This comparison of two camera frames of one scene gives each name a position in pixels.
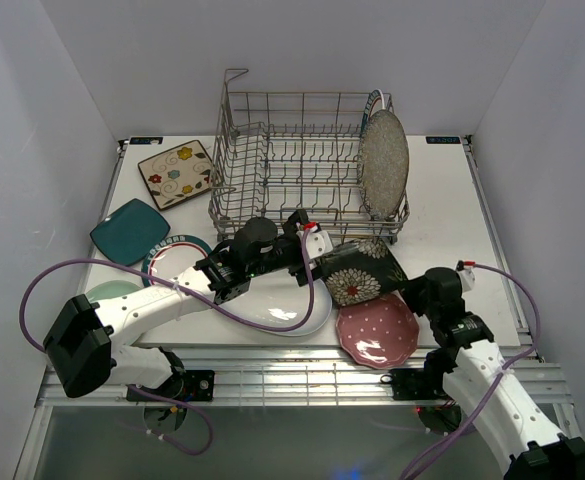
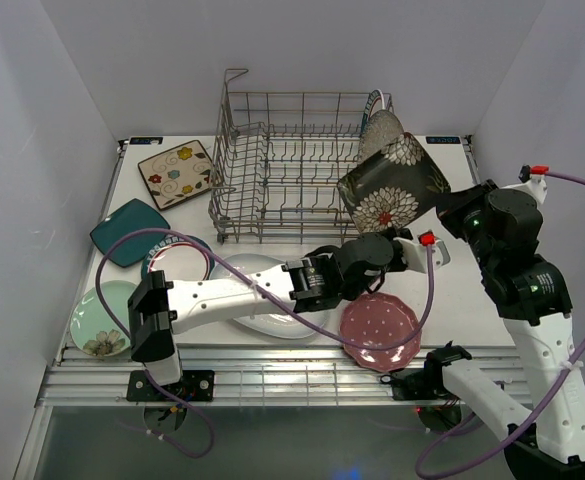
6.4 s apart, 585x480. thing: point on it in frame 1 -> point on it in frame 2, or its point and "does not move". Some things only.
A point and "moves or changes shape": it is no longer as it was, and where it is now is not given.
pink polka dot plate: x=378 y=332 does not move
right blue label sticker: x=443 y=140 does not move
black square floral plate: x=361 y=270 moves or changes shape
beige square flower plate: x=177 y=173 does not move
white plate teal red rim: x=172 y=257 does not move
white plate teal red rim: x=375 y=104 does not move
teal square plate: x=131 y=232 does not move
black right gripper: x=409 y=289 -> x=450 y=208
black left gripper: x=289 y=230 -> x=392 y=233
